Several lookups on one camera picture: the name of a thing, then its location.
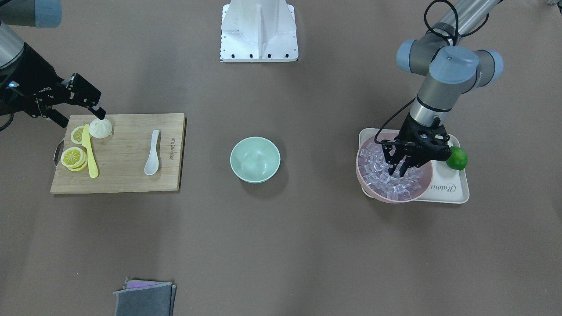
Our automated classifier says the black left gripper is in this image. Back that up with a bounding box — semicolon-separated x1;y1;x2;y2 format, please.
381;114;451;177

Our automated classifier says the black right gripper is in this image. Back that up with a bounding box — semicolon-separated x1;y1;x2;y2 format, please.
0;44;106;127

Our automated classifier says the white ceramic spoon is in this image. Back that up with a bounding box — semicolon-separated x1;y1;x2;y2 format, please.
144;129;160;176

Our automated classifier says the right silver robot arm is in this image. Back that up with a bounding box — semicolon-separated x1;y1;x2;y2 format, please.
0;0;106;128

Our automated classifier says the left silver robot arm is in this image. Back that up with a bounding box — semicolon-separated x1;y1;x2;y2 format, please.
379;0;504;176

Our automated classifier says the pile of clear ice cubes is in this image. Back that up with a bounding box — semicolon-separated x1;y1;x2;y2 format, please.
359;137;425;201

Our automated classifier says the pink bowl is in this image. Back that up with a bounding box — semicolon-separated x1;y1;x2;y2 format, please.
356;130;433;204

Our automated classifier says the mint green bowl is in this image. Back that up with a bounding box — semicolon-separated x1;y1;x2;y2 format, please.
230;136;281;184

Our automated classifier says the lemon slice near bun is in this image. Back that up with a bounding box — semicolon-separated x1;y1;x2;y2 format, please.
70;125;85;145

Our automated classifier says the yellow plastic knife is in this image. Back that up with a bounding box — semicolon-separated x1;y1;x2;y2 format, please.
82;124;100;178

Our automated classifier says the cream rectangular rabbit tray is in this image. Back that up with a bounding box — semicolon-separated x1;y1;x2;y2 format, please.
355;128;470;204

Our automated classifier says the green lime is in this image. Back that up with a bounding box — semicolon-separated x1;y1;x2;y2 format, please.
446;146;468;171

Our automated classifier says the grey folded cloth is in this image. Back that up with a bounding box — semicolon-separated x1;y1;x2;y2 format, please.
114;279;177;316

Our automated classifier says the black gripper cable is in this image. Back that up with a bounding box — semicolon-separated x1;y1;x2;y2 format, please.
373;0;490;145

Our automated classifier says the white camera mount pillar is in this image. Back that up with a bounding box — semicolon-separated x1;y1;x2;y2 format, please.
220;0;299;63

